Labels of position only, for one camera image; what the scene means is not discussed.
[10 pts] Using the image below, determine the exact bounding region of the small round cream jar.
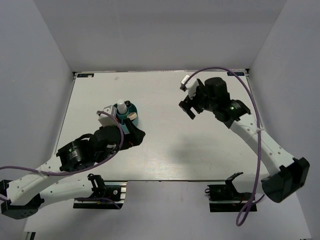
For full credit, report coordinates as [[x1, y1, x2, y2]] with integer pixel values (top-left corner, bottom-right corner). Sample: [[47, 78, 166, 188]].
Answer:
[[127, 112, 138, 121]]

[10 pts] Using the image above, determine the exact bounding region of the white bottle black cap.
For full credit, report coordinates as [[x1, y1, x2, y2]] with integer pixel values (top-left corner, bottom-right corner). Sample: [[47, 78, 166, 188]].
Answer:
[[125, 100, 132, 107]]

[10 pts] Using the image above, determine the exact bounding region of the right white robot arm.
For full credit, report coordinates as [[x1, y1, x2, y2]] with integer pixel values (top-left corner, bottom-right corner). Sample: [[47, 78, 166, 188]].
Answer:
[[179, 75, 310, 203]]

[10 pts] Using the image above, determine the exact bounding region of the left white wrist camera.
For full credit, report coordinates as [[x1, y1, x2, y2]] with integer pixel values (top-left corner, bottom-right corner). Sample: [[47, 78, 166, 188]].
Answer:
[[97, 105, 117, 127]]

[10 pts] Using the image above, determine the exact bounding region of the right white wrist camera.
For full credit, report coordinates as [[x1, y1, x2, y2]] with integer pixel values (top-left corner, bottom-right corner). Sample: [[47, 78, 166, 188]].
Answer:
[[180, 74, 199, 100]]

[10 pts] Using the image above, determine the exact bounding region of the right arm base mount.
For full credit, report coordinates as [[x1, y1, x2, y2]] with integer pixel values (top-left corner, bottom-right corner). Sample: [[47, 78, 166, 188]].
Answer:
[[204, 171, 256, 213]]

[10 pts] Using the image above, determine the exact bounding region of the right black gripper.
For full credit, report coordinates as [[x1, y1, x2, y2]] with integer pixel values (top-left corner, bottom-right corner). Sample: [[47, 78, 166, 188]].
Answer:
[[178, 82, 217, 120]]

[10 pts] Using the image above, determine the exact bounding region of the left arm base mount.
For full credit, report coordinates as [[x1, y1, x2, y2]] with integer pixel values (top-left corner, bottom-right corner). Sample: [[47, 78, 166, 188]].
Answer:
[[73, 173, 127, 210]]

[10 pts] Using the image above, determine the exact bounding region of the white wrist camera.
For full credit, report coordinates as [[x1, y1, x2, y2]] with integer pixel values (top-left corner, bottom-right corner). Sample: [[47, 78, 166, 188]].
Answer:
[[180, 74, 199, 100], [97, 105, 117, 127]]

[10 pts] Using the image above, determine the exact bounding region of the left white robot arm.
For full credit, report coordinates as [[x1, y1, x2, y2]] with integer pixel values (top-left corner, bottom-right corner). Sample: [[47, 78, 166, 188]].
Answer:
[[0, 118, 146, 220]]

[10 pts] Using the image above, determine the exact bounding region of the teal round organizer container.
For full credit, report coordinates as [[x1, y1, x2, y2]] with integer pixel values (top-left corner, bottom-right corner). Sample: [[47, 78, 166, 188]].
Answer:
[[116, 101, 139, 132]]

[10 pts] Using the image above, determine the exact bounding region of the white round bottle in organizer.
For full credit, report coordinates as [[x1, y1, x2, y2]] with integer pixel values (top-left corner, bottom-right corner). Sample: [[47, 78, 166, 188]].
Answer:
[[117, 99, 128, 115]]

